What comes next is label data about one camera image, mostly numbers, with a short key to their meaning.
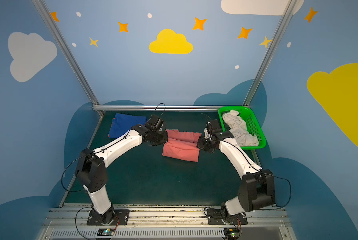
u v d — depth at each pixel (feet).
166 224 2.40
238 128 3.52
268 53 2.83
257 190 1.41
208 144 2.35
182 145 2.90
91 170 1.53
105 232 2.32
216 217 2.43
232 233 2.33
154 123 2.26
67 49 2.75
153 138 2.35
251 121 3.62
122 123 3.60
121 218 2.45
